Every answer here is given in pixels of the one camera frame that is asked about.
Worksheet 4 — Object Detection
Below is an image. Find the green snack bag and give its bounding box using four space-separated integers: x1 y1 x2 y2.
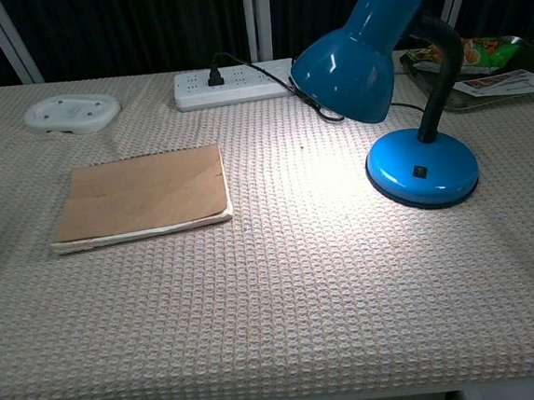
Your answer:
404 32 524 77

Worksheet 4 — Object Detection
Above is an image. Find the brown cover notebook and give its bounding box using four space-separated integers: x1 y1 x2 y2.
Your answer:
42 142 237 256

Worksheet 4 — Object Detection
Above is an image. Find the black power cord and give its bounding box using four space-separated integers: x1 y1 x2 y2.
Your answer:
205 34 427 133

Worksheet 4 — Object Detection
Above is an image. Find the blue desk lamp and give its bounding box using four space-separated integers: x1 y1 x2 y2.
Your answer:
283 0 484 221

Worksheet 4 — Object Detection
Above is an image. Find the dark curtain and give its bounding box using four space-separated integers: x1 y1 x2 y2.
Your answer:
0 0 534 93

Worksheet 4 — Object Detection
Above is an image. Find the beige waffle weave tablecloth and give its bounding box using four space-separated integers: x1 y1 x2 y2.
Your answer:
0 37 534 400

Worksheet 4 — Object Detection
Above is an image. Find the white power strip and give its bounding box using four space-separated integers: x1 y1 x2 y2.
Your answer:
171 57 297 114

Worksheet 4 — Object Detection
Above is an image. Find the white plastic base plate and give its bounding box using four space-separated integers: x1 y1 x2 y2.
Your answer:
21 90 123 140

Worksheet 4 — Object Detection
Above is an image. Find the white printed leaflet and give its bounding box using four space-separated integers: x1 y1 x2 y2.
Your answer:
451 67 534 101

